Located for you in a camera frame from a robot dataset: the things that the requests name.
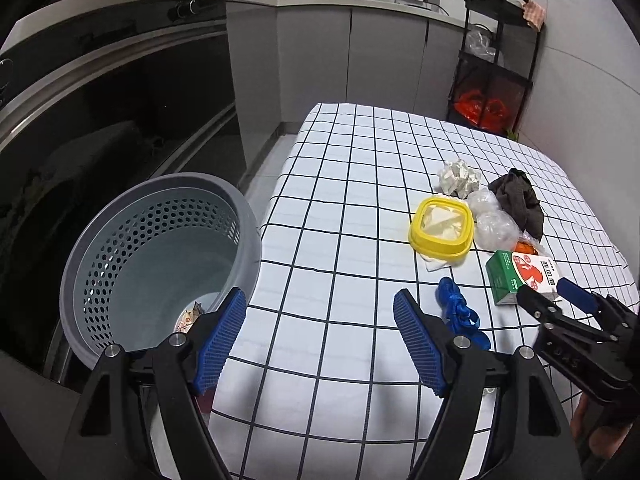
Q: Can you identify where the red plastic bag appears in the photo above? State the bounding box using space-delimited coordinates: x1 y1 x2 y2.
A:
454 89 507 131

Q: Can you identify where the orange wrapper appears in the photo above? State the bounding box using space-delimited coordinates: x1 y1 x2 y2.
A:
515 232 548 257

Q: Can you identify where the dark grey cloth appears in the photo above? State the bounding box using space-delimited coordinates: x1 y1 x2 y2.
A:
487 170 546 241

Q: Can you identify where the small clear plastic bag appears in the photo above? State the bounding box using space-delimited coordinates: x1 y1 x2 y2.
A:
467 187 501 217

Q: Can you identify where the white tissue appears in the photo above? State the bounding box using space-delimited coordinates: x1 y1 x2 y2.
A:
419 204 465 274

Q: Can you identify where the black metal storage cart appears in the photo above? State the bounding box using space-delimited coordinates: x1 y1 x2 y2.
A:
446 0 543 136

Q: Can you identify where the crumpled snack wrapper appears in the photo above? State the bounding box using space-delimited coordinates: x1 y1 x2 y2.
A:
175 301 206 333

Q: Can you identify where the grey perforated plastic basket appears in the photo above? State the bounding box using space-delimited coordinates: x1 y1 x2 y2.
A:
59 172 263 373

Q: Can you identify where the green white red carton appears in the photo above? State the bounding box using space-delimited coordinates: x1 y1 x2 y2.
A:
486 250 563 307

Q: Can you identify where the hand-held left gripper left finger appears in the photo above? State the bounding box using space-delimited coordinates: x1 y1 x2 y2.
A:
57 287 249 480

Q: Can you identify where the red checkered cloth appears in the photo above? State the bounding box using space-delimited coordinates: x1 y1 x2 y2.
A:
520 0 546 31

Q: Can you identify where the clear plastic bag on cart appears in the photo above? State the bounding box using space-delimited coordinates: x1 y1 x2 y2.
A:
465 30 501 58

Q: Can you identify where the white black checkered tablecloth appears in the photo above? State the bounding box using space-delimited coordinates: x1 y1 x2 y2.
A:
197 102 640 480

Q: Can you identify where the person's right hand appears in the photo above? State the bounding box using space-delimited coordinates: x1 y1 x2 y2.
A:
571 391 637 461

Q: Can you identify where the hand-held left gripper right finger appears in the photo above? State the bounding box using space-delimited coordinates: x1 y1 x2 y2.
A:
393 288 584 480

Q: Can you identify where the large clear plastic bag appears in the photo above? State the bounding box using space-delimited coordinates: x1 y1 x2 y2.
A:
474 210 523 252

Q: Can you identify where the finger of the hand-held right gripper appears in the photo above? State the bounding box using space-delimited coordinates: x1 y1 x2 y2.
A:
556 276 640 342
516 284 608 348

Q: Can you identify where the grey kitchen cabinet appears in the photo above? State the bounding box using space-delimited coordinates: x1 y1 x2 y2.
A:
225 0 471 136

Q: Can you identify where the yellow plastic container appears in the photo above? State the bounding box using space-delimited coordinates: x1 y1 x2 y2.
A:
408 196 475 259

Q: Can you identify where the blue plastic bag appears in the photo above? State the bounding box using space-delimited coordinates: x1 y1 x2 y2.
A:
436 276 492 351

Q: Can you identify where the crumpled white paper ball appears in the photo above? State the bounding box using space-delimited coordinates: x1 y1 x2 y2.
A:
438 159 482 200

